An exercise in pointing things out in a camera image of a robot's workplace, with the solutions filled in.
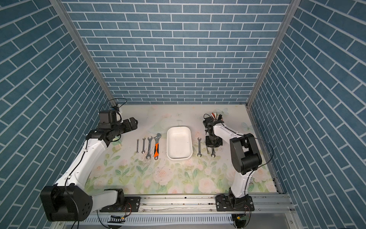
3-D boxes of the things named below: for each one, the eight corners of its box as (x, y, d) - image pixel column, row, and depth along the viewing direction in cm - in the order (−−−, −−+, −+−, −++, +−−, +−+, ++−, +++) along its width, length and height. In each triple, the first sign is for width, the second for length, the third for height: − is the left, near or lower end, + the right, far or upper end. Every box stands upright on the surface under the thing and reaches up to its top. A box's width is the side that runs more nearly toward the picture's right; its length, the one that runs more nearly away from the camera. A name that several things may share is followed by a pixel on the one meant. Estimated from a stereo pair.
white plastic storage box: (165, 162, 90) (163, 158, 86) (168, 130, 106) (167, 126, 101) (192, 162, 90) (192, 158, 86) (192, 131, 106) (192, 126, 102)
